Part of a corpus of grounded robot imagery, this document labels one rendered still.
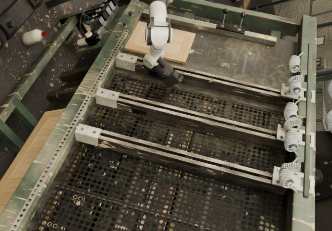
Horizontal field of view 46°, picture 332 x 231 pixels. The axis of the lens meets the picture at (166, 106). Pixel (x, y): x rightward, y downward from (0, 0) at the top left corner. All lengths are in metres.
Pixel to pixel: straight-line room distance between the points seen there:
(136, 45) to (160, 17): 0.67
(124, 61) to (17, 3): 0.95
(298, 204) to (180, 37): 1.36
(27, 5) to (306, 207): 2.25
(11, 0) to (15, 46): 0.35
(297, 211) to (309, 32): 1.38
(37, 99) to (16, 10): 0.68
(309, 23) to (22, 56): 2.08
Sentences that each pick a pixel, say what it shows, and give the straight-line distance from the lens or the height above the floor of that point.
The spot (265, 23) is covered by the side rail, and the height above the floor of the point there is 1.63.
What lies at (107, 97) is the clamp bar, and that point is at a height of 0.98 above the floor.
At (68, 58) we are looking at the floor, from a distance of 3.50.
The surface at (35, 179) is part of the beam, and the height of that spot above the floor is 0.85.
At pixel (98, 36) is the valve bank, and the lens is 2.56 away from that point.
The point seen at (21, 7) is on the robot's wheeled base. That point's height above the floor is 0.19.
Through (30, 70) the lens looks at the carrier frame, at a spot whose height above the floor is 0.15.
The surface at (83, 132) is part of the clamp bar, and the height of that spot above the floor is 0.96.
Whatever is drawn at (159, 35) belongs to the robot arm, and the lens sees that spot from 1.93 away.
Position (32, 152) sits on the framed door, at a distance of 2.57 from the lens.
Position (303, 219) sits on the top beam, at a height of 1.92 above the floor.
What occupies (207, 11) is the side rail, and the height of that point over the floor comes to 1.26.
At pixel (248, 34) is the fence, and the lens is 2.79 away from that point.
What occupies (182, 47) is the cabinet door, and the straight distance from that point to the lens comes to 2.60.
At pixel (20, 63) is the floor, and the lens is 3.12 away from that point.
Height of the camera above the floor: 2.30
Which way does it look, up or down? 29 degrees down
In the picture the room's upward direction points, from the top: 81 degrees clockwise
